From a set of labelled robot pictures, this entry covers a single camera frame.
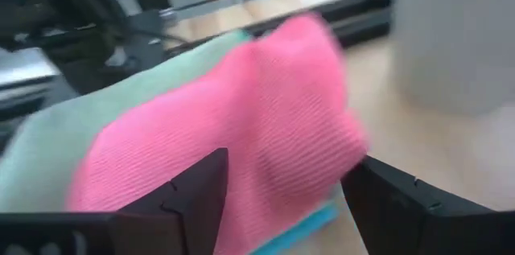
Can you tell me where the pink towel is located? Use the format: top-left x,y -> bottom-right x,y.
64,12 -> 370,255

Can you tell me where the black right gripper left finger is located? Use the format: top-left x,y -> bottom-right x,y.
0,147 -> 230,255

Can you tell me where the white plant pot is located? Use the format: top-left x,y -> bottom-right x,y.
391,0 -> 515,118

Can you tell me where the black aluminium table frame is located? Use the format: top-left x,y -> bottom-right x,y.
168,0 -> 394,56

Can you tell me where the green microfiber towel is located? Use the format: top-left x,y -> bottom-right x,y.
0,29 -> 253,213

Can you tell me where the turquoise terry towel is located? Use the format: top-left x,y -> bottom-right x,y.
249,199 -> 342,255

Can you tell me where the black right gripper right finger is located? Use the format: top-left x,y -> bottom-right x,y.
340,155 -> 515,255

